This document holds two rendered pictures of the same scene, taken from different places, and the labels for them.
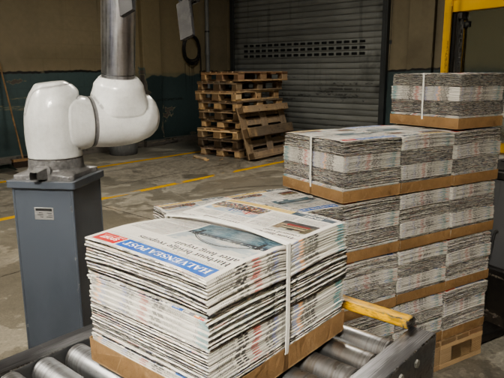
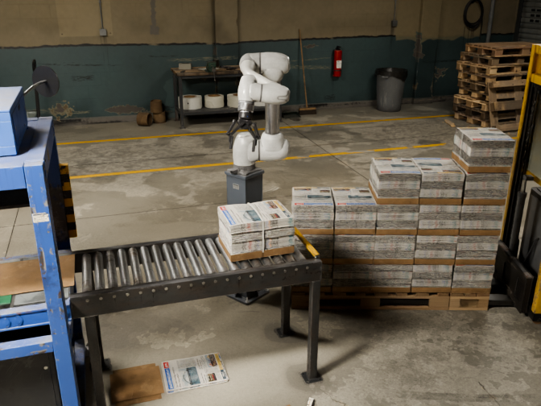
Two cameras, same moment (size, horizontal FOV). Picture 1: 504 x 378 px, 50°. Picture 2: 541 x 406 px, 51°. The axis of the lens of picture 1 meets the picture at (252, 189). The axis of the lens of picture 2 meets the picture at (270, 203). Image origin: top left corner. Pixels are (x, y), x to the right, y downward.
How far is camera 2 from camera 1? 2.43 m
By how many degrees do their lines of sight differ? 31
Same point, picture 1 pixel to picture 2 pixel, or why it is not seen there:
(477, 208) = (485, 221)
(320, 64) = not seen: outside the picture
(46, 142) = (238, 159)
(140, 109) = (278, 148)
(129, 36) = (274, 118)
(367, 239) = (394, 225)
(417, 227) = (431, 224)
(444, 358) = (453, 304)
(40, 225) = (234, 190)
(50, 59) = (339, 27)
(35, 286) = not seen: hidden behind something
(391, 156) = (413, 183)
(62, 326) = not seen: hidden behind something
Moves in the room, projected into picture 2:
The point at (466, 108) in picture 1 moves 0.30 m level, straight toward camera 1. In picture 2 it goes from (476, 160) to (448, 168)
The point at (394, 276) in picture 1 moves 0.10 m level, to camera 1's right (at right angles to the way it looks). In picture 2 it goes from (412, 247) to (426, 251)
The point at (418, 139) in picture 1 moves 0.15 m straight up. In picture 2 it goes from (433, 176) to (435, 154)
